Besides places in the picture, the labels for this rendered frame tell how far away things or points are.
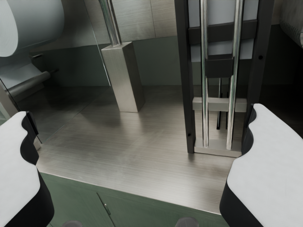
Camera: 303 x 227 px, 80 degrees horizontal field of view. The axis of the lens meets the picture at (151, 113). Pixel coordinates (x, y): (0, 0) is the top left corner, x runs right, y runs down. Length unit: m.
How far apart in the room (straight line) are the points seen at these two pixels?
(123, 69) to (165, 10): 0.32
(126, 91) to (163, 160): 0.33
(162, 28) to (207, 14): 0.51
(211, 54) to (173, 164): 0.30
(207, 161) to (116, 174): 0.25
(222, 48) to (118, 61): 0.40
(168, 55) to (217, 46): 0.51
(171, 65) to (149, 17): 0.23
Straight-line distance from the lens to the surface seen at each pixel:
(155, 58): 0.94
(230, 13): 0.42
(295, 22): 0.61
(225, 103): 0.46
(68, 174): 0.62
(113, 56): 0.71
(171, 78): 0.95
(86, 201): 0.75
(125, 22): 0.95
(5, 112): 0.73
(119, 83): 0.74
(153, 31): 0.90
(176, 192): 0.47
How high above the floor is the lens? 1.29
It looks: 32 degrees down
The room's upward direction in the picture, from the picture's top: 11 degrees counter-clockwise
